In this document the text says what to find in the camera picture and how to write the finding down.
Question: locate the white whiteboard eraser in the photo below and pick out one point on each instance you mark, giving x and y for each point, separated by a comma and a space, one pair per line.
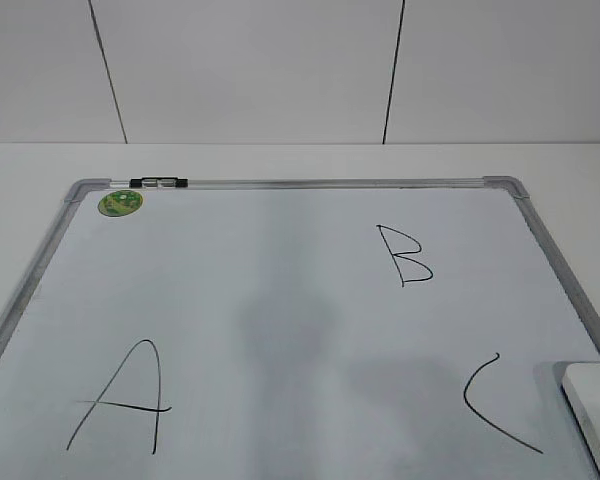
580, 382

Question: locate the black and silver marker clip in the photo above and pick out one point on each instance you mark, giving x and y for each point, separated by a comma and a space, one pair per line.
158, 182

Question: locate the round green magnet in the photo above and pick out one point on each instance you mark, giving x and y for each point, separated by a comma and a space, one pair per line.
120, 203

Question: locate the white whiteboard with grey frame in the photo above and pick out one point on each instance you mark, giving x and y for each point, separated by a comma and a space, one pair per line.
296, 330

